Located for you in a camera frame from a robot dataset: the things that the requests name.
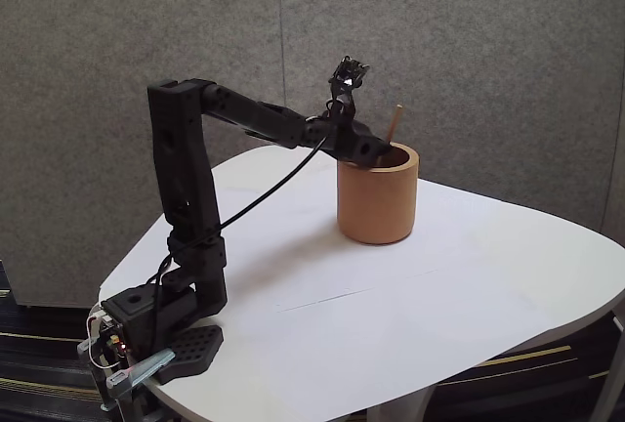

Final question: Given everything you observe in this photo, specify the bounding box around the tan wooden pen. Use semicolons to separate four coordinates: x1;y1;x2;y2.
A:
385;105;405;146

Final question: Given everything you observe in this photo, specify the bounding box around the brown cylindrical pen holder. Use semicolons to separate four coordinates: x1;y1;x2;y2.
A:
336;142;421;246

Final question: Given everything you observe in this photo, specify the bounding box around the white table leg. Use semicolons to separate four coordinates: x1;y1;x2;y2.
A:
590;314;625;422
366;382;436;422

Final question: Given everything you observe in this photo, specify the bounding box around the metal table clamp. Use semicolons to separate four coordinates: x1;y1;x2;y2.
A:
77;338;176;413

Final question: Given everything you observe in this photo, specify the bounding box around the bare camera circuit board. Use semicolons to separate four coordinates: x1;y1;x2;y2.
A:
329;55;371;101

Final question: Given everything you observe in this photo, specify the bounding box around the black camera cable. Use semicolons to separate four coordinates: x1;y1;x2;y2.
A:
146;94;354;359

